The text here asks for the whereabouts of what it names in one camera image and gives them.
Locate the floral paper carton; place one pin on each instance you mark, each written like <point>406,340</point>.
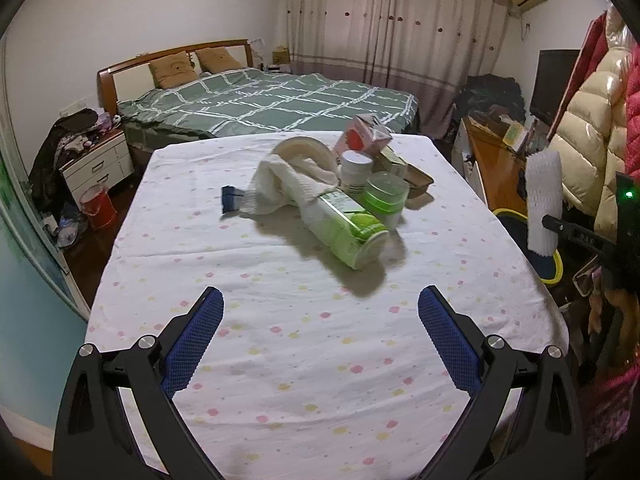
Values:
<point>388,161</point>

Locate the black television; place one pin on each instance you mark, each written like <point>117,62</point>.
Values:
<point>553,72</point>

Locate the clothes on nightstand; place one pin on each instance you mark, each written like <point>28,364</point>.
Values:
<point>65,142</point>

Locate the blue silver foil wrapper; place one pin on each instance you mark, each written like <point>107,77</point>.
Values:
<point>232,200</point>

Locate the green cylindrical canister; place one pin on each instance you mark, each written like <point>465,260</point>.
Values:
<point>352,234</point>

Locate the brown cardboard tray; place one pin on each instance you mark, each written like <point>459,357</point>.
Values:
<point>418,181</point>

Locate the white cloth towel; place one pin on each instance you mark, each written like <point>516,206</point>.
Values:
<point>278,182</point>

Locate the white supplement bottle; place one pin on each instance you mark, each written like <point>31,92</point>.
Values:
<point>355,170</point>

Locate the wooden low cabinet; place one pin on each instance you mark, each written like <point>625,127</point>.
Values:
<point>498,169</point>

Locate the pinkish window curtain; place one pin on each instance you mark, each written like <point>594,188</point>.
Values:
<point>428,48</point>

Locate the white paper bowl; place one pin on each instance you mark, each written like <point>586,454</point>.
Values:
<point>306,147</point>

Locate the white bedside table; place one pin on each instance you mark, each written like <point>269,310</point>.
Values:
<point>107,163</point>

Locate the pink strawberry milk carton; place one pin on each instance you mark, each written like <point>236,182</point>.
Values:
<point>365,133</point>

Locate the clear jar green lid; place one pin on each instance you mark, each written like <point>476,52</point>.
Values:
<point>385,195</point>

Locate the red bucket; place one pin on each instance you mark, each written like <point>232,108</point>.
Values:
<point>97,206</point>

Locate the pile of dark clothes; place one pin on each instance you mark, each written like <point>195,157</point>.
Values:
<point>480,93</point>

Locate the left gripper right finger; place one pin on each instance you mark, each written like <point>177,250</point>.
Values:
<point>455,338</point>

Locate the right brown pillow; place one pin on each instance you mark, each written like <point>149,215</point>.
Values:
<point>217,60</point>

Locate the cream puffer jacket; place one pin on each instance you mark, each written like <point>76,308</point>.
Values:
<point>590,129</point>

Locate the left brown pillow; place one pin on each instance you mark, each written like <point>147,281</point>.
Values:
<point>172,71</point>

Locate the yellow rimmed trash bin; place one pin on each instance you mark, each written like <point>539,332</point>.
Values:
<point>549,269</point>

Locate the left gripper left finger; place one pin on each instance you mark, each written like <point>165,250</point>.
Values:
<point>185,339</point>

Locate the brown pillow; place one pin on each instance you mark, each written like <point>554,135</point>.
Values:
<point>172,71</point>
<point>217,60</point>

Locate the white floral tablecloth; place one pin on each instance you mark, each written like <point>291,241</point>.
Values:
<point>317,371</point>

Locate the green checked bed quilt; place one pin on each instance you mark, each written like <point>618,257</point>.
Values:
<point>248,101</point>

